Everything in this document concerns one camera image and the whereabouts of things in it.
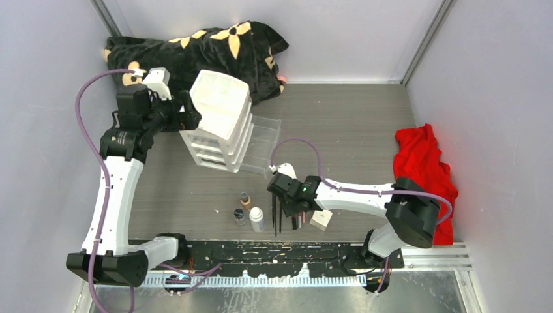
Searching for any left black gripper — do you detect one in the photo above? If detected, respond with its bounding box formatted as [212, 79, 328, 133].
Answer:
[142, 91, 200, 136]

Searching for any white plastic drawer organizer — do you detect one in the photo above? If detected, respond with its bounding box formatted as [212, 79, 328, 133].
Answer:
[180, 70, 254, 173]

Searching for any clear plastic drawer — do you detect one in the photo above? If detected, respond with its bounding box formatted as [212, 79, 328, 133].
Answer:
[239, 115, 281, 177]

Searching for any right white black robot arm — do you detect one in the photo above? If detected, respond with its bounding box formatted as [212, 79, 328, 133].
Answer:
[267, 172, 440, 268]

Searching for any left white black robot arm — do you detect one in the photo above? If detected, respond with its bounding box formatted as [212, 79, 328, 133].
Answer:
[66, 84, 202, 287]

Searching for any thick black makeup pencil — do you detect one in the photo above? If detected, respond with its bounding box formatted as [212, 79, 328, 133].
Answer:
[278, 203, 283, 233]

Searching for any white cube box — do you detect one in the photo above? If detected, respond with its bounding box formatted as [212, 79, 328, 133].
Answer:
[309, 210, 333, 231]

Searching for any white plastic bottle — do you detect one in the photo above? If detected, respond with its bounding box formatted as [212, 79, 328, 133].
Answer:
[249, 207, 265, 233]

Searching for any tan foundation bottle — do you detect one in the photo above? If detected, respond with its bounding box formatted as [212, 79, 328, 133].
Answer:
[240, 192, 252, 211]

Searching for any clear jar black lid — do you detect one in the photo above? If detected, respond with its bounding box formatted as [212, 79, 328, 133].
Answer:
[233, 209, 247, 226]

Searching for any black floral plush blanket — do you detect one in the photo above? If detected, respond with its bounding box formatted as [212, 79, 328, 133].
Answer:
[104, 21, 289, 104]

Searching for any red cloth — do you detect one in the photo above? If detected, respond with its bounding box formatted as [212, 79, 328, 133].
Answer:
[393, 124, 459, 246]

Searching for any small green circuit board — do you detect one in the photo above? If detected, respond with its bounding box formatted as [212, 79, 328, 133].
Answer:
[165, 274, 191, 285]

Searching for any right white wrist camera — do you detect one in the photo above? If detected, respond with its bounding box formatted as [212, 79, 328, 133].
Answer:
[269, 163, 297, 179]

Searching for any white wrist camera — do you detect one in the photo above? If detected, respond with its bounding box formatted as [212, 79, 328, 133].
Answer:
[269, 163, 297, 179]
[142, 67, 172, 101]

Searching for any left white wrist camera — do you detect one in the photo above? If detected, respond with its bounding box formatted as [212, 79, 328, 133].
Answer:
[142, 67, 172, 101]

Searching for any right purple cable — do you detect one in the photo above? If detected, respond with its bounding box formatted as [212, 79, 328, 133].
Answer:
[269, 138, 454, 295]

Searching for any purple cable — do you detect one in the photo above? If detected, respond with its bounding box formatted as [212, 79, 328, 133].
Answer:
[269, 138, 454, 295]
[74, 68, 223, 313]

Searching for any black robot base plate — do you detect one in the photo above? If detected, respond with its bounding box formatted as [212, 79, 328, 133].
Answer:
[172, 241, 384, 278]

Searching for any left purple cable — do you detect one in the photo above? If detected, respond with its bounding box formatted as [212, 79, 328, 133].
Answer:
[74, 68, 223, 313]

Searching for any aluminium frame rail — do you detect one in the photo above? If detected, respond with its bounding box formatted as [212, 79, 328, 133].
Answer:
[124, 241, 473, 292]

